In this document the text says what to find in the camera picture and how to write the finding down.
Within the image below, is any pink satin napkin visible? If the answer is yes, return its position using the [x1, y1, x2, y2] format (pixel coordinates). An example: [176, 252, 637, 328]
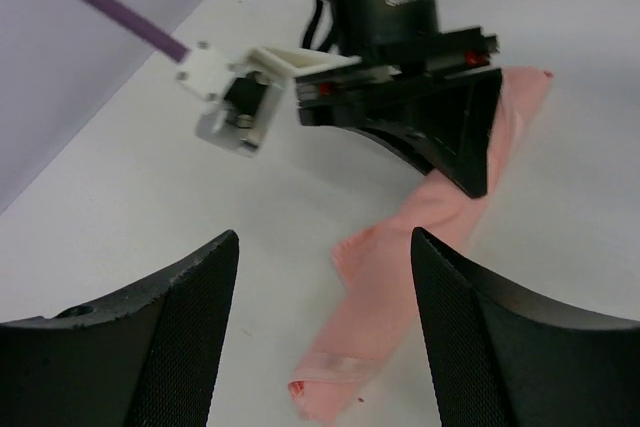
[288, 66, 554, 426]

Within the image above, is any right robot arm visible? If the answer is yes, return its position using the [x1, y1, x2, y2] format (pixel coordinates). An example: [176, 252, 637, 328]
[296, 0, 503, 199]

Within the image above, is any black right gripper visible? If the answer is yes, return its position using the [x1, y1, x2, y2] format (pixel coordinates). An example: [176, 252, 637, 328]
[298, 0, 503, 198]

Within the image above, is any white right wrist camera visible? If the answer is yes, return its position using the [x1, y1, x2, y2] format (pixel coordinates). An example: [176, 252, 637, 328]
[176, 43, 361, 157]

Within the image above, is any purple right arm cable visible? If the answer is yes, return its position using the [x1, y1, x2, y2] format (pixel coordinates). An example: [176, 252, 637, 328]
[9, 0, 191, 66]

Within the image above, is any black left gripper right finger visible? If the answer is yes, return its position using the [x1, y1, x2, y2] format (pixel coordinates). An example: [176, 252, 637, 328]
[411, 228, 639, 426]

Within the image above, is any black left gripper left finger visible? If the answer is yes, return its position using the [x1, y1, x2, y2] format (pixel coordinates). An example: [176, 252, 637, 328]
[1, 231, 239, 426]

